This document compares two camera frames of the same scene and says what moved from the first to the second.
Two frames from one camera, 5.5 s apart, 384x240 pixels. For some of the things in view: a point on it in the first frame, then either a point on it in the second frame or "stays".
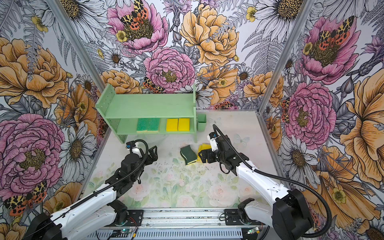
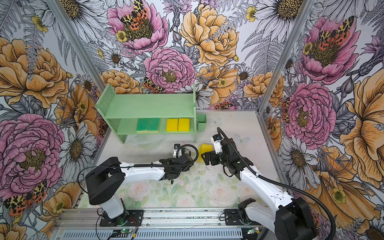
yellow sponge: (184, 124) stays
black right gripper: (204, 155) stays
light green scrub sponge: (151, 124) stays
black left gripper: (153, 155) to (187, 169)
